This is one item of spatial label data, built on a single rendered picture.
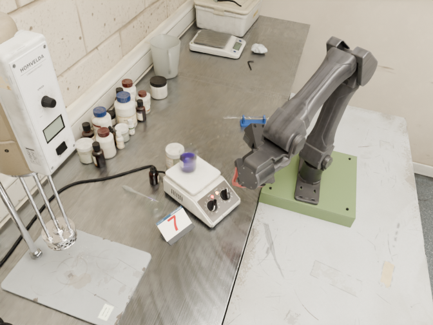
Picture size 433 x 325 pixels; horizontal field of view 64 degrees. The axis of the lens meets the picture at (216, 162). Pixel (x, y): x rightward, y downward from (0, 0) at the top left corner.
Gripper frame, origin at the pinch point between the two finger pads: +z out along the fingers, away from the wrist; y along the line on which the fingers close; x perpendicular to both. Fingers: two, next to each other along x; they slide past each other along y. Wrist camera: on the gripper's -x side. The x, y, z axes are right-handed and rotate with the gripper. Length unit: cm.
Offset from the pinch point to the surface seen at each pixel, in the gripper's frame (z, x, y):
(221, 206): 8.3, 4.6, 1.9
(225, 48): 42, -82, -34
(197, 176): 9.1, -4.9, 7.5
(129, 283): 11.6, 21.2, 28.4
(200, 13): 52, -112, -29
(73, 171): 34, -16, 38
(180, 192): 11.6, -1.0, 12.4
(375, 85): 43, -76, -142
